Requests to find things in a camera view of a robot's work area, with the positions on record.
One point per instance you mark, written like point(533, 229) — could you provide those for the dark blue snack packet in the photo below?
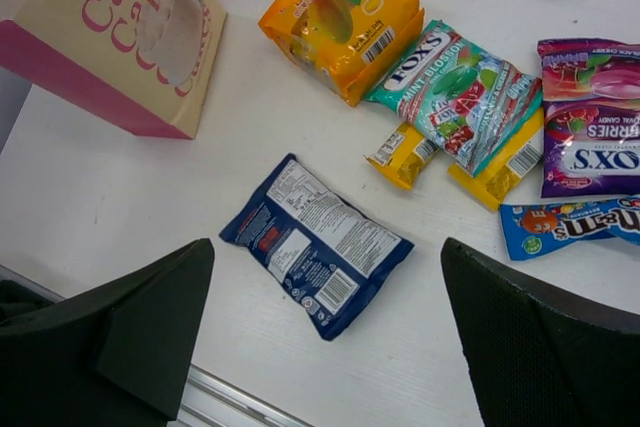
point(328, 256)

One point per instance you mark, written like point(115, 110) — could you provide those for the yellow snack bar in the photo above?
point(506, 170)
point(403, 156)

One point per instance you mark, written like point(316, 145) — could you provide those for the pink and cream paper bag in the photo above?
point(141, 65)

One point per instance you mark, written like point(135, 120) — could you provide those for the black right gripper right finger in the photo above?
point(539, 355)

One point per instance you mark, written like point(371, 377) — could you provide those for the teal fox's mint candy bag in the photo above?
point(466, 100)

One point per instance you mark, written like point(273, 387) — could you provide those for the aluminium table edge rail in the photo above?
point(220, 402)

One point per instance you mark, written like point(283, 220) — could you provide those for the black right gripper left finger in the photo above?
point(100, 342)

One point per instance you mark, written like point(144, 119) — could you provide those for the orange snack bag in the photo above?
point(348, 45)

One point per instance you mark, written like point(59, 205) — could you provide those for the blue m&m's packet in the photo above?
point(531, 231)

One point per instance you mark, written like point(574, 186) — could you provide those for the purple fox's berries candy bag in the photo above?
point(590, 90)

